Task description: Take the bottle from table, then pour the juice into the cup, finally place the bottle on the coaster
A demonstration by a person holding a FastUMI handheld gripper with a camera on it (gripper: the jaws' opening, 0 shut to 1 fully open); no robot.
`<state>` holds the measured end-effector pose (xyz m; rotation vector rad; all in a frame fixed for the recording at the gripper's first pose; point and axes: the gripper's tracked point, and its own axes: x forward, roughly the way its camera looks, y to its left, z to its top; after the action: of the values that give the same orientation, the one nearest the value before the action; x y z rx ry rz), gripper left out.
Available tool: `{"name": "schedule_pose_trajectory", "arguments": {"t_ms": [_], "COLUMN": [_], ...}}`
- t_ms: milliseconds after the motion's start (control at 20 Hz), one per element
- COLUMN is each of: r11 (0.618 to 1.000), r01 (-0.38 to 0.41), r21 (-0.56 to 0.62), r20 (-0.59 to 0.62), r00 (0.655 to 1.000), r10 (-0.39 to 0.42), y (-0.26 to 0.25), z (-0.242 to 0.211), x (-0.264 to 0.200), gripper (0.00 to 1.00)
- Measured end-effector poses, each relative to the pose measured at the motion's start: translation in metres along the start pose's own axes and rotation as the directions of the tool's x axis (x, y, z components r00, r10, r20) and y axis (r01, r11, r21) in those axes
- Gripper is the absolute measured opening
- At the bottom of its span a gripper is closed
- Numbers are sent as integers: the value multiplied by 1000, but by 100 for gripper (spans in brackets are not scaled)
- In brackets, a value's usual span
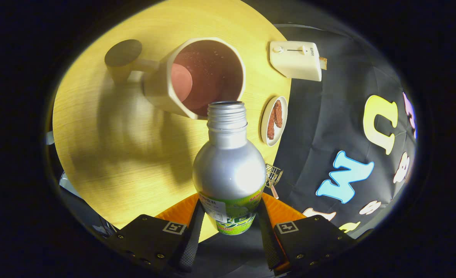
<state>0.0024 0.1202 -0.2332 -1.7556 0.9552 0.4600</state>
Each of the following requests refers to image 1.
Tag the white plate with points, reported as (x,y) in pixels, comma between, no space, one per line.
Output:
(266,119)

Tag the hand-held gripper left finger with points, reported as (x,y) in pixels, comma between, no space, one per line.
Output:
(191,243)

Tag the toast slice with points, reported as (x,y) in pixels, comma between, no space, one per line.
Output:
(323,63)

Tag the brown sausage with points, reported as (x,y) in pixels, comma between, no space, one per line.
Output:
(278,114)
(271,127)

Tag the white toaster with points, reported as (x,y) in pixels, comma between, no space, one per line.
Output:
(295,63)

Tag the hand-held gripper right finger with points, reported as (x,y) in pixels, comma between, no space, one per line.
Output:
(268,243)

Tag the silver bottle with green label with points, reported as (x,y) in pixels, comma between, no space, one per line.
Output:
(228,173)

